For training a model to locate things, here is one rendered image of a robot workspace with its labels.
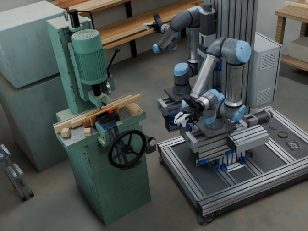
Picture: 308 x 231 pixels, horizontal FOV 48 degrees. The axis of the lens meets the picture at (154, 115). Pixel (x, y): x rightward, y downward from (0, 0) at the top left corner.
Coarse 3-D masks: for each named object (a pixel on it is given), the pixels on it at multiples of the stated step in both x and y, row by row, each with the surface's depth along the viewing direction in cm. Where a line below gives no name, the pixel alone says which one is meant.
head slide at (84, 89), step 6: (72, 48) 222; (72, 54) 227; (72, 60) 233; (78, 72) 232; (78, 78) 237; (78, 84) 242; (84, 84) 239; (84, 90) 241; (90, 90) 243; (84, 96) 243
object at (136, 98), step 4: (136, 96) 257; (140, 96) 259; (124, 100) 254; (128, 100) 254; (132, 100) 256; (136, 100) 258; (120, 104) 252; (124, 104) 254; (104, 108) 247; (84, 116) 241; (76, 120) 238; (80, 120) 238; (84, 120) 240; (72, 124) 236; (76, 124) 238; (80, 124) 240
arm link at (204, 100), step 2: (198, 98) 192; (200, 98) 190; (202, 98) 190; (204, 98) 190; (196, 100) 191; (198, 100) 189; (200, 100) 189; (202, 100) 189; (204, 100) 189; (206, 100) 189; (208, 100) 190; (202, 102) 188; (204, 102) 188; (206, 102) 189; (208, 102) 190; (204, 104) 188; (206, 104) 189; (208, 104) 190; (204, 106) 189; (206, 106) 189; (208, 106) 190; (206, 108) 190; (204, 110) 190
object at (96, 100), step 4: (88, 92) 242; (92, 92) 242; (92, 96) 238; (96, 96) 237; (100, 96) 236; (104, 96) 236; (92, 100) 242; (96, 100) 234; (100, 100) 235; (104, 100) 237; (96, 104) 237; (100, 104) 237
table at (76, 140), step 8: (120, 112) 249; (128, 112) 248; (144, 112) 247; (120, 120) 241; (128, 120) 242; (136, 120) 246; (72, 128) 237; (80, 128) 237; (56, 136) 239; (72, 136) 230; (80, 136) 230; (88, 136) 229; (96, 136) 232; (64, 144) 226; (72, 144) 224; (80, 144) 228; (104, 144) 227
